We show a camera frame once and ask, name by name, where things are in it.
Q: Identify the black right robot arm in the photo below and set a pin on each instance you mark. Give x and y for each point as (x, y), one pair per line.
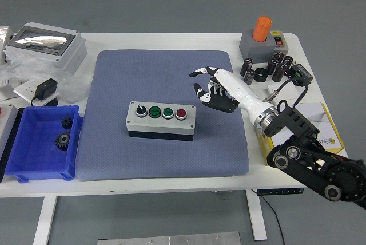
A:
(314, 165)

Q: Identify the grey block holder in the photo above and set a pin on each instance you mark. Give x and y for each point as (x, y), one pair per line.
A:
(251, 50)

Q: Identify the large black gear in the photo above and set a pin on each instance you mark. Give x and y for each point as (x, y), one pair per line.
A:
(63, 141)

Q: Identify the blue plastic bin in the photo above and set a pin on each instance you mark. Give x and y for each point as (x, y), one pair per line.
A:
(34, 159)

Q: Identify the white red-black switch box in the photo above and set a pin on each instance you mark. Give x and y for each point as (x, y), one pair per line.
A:
(278, 43)

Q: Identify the orange cylinder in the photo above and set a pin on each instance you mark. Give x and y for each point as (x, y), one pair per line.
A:
(262, 29)

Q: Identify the small black gear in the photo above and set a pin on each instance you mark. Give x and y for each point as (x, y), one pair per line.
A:
(67, 122)

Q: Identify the grey-blue table mat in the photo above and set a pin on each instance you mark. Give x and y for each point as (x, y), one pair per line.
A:
(128, 79)

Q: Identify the clear plastic bag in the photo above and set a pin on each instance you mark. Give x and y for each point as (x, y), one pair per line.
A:
(71, 84)

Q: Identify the white wall socket plate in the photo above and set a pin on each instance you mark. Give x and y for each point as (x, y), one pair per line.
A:
(24, 89)

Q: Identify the black table control panel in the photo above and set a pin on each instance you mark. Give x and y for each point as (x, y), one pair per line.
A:
(281, 191)

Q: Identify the white table leg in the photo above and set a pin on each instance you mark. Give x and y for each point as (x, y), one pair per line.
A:
(44, 222)
(257, 219)

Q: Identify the black power adapter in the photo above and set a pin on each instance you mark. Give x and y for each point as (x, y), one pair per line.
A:
(45, 89)

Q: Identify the shiny foil packet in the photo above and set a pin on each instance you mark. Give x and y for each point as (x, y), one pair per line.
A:
(5, 39)

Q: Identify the black cylindrical capacitor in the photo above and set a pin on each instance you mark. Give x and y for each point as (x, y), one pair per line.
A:
(278, 57)
(272, 67)
(246, 67)
(279, 72)
(249, 77)
(287, 62)

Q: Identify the black module with green terminal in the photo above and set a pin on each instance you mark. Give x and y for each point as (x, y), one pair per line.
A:
(301, 71)

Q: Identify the grey enclosure with clear window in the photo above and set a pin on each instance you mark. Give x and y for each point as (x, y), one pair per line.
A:
(65, 56)

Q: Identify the white wall switch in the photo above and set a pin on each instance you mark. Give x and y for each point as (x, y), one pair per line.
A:
(291, 93)

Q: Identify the white yellow cardboard box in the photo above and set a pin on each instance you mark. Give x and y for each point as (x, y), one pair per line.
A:
(323, 119)

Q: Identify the grey four-button control box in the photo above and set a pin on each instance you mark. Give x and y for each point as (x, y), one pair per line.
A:
(160, 126)

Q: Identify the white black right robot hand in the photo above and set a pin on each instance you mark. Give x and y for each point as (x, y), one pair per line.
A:
(237, 87)

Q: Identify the grey metal plate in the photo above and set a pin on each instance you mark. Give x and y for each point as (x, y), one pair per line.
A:
(171, 239)

